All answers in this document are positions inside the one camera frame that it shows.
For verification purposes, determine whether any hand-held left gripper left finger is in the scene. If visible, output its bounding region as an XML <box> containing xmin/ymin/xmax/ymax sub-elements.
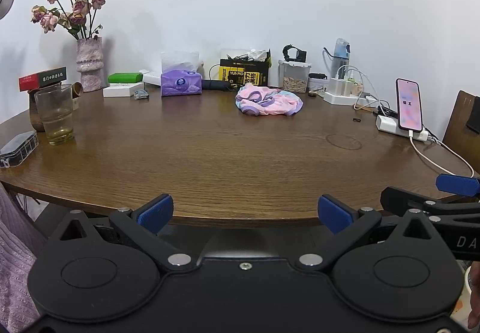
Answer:
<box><xmin>49</xmin><ymin>194</ymin><xmax>196</xmax><ymax>274</ymax></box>

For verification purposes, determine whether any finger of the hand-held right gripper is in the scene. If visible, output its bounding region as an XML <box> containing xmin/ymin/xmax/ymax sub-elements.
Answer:
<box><xmin>436</xmin><ymin>174</ymin><xmax>480</xmax><ymax>199</ymax></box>
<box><xmin>380</xmin><ymin>187</ymin><xmax>480</xmax><ymax>216</ymax></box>

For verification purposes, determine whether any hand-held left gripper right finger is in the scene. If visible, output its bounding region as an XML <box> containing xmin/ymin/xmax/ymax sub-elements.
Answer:
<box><xmin>298</xmin><ymin>194</ymin><xmax>445</xmax><ymax>274</ymax></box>

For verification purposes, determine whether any pastel pink purple garment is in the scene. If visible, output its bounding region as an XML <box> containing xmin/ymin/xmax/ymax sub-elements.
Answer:
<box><xmin>235</xmin><ymin>86</ymin><xmax>304</xmax><ymax>117</ymax></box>

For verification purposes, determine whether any person's right hand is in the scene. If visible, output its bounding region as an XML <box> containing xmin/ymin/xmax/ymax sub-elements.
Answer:
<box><xmin>467</xmin><ymin>261</ymin><xmax>480</xmax><ymax>332</ymax></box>

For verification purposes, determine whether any wooden chair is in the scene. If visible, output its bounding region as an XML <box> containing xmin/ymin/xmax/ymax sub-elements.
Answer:
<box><xmin>442</xmin><ymin>90</ymin><xmax>480</xmax><ymax>158</ymax></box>

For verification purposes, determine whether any dark cloth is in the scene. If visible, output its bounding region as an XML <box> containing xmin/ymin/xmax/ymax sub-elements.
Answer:
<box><xmin>466</xmin><ymin>97</ymin><xmax>480</xmax><ymax>130</ymax></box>

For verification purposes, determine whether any white power bank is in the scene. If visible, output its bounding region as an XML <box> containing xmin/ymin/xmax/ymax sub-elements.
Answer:
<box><xmin>376</xmin><ymin>115</ymin><xmax>429</xmax><ymax>142</ymax></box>

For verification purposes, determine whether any smartphone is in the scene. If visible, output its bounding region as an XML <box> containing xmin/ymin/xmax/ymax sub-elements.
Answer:
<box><xmin>396</xmin><ymin>78</ymin><xmax>424</xmax><ymax>132</ymax></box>

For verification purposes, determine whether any white flat box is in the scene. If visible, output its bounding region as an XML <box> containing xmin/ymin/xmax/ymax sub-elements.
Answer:
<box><xmin>103</xmin><ymin>83</ymin><xmax>145</xmax><ymax>98</ymax></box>

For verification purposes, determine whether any purple tissue pack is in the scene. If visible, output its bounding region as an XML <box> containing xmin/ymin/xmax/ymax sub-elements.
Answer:
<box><xmin>160</xmin><ymin>51</ymin><xmax>203</xmax><ymax>97</ymax></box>

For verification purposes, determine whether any white long box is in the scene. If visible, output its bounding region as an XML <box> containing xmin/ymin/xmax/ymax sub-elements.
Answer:
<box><xmin>139</xmin><ymin>70</ymin><xmax>163</xmax><ymax>86</ymax></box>

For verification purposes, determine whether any clear glass cup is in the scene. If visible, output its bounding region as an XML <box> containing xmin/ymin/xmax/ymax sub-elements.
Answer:
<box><xmin>34</xmin><ymin>85</ymin><xmax>76</xmax><ymax>146</ymax></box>

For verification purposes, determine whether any green box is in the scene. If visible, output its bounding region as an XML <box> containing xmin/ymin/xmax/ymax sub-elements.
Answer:
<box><xmin>108</xmin><ymin>72</ymin><xmax>144</xmax><ymax>85</ymax></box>

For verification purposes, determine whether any clear seed container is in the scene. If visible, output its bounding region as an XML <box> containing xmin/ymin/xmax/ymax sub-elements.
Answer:
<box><xmin>278</xmin><ymin>59</ymin><xmax>312</xmax><ymax>93</ymax></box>

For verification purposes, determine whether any dark blue pouch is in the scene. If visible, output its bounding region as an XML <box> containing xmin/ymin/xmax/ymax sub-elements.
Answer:
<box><xmin>202</xmin><ymin>80</ymin><xmax>235</xmax><ymax>91</ymax></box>

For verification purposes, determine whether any pink knitted sweater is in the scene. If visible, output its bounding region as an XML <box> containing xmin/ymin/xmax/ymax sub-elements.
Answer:
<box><xmin>0</xmin><ymin>183</ymin><xmax>48</xmax><ymax>333</ymax></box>

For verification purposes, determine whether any brown ceramic jar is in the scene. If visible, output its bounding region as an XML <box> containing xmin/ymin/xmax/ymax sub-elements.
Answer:
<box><xmin>28</xmin><ymin>89</ymin><xmax>47</xmax><ymax>132</ymax></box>

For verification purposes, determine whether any black clear case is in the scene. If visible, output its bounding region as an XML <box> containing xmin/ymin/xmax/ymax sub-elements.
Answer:
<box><xmin>0</xmin><ymin>131</ymin><xmax>40</xmax><ymax>169</ymax></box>

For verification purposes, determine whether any pink textured vase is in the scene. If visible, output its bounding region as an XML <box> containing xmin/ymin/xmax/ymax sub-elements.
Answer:
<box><xmin>76</xmin><ymin>37</ymin><xmax>104</xmax><ymax>92</ymax></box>

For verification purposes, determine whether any black yellow cardboard box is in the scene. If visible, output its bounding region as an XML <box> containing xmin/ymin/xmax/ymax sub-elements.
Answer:
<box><xmin>219</xmin><ymin>49</ymin><xmax>272</xmax><ymax>88</ymax></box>

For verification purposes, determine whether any red and black box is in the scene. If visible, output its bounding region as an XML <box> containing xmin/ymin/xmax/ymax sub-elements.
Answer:
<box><xmin>19</xmin><ymin>67</ymin><xmax>67</xmax><ymax>91</ymax></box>

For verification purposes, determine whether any dried pink rose bouquet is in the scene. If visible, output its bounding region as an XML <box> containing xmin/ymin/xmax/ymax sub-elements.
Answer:
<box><xmin>31</xmin><ymin>0</ymin><xmax>107</xmax><ymax>41</ymax></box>

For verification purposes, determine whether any white phone cable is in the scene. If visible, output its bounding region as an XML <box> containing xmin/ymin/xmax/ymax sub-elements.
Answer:
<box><xmin>409</xmin><ymin>130</ymin><xmax>475</xmax><ymax>178</ymax></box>

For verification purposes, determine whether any white charger cable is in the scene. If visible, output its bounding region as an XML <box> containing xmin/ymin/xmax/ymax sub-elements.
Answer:
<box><xmin>337</xmin><ymin>65</ymin><xmax>380</xmax><ymax>109</ymax></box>

